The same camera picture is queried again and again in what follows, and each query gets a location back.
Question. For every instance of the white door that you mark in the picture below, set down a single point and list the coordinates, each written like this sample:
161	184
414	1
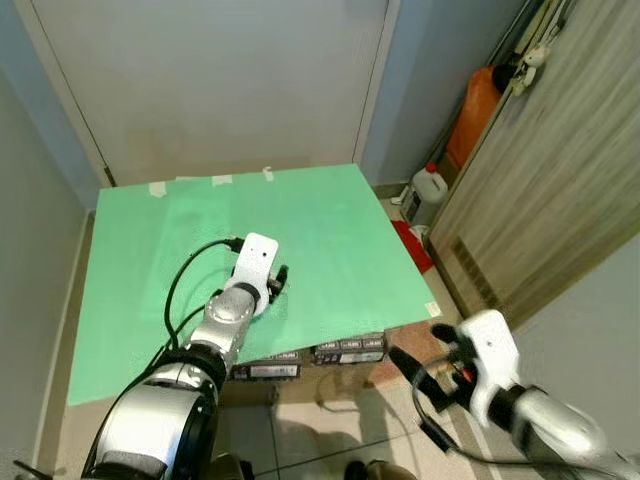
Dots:
220	80

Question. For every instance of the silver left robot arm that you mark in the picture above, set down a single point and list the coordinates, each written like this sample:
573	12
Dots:
150	420

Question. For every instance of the robot leg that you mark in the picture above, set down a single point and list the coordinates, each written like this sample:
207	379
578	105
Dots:
228	469
365	471

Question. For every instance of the green table board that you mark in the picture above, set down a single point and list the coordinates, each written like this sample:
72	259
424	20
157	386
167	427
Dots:
150	280

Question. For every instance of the wooden cabinet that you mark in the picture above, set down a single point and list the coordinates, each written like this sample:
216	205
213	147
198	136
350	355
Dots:
560	150

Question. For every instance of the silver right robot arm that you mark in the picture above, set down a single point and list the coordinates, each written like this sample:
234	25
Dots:
560	425

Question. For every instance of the white plush toy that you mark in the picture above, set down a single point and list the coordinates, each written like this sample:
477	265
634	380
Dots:
532	65

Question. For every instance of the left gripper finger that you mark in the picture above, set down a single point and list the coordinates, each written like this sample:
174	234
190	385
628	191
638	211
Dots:
284	278

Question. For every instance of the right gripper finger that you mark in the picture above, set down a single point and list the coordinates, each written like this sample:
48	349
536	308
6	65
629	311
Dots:
408	365
446	334

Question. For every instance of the white jug with red cap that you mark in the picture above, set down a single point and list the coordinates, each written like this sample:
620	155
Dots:
430	190

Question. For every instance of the robot left leg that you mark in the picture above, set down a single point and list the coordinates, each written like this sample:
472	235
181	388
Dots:
228	469

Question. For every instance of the robot right leg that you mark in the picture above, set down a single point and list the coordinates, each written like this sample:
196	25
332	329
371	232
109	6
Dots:
365	471

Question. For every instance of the orange bag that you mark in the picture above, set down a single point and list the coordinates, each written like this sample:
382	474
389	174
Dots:
472	115

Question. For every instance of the red cloth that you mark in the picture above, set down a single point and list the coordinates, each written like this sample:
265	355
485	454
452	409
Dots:
413	245

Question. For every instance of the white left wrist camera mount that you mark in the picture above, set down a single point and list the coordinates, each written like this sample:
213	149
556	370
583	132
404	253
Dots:
255	262

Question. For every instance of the white tape piece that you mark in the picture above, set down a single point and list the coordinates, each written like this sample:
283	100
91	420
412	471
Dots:
268	172
222	180
158	189
432	310

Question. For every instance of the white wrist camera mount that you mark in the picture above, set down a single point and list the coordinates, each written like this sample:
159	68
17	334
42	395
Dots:
490	360
255	262

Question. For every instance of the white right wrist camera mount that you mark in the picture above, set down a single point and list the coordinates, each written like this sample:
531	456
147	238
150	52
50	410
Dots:
490	360

